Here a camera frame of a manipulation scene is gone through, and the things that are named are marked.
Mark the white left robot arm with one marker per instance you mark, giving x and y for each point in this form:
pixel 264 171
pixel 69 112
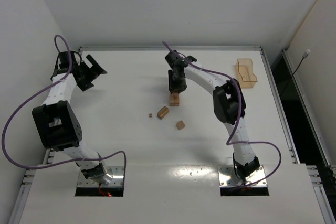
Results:
pixel 56 123

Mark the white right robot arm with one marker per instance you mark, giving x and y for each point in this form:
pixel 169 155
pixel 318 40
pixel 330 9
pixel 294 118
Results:
pixel 229 108

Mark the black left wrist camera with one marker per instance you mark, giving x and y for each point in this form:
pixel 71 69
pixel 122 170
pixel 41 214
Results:
pixel 63 63

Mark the dark-sided wood block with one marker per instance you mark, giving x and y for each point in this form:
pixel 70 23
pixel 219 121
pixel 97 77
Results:
pixel 163 112

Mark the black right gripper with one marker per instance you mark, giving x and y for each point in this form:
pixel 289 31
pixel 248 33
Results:
pixel 177 86

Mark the wood plank block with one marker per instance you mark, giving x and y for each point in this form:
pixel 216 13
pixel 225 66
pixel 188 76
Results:
pixel 172 100

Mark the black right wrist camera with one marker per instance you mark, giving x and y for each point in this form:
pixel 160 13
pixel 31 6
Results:
pixel 175 61

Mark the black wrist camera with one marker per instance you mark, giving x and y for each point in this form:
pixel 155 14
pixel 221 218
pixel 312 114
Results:
pixel 63 63
pixel 175 61

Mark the wood cube with letter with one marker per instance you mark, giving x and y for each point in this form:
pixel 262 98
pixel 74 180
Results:
pixel 175 95

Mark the translucent amber plastic tray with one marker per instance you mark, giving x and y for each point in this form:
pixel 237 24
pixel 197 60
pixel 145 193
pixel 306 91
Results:
pixel 246 77

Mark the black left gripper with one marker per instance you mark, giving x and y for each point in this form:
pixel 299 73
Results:
pixel 87 74

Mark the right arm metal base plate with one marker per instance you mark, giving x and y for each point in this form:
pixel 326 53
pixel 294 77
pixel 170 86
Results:
pixel 228 178

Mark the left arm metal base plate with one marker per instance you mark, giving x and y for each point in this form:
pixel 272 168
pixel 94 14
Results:
pixel 112 179

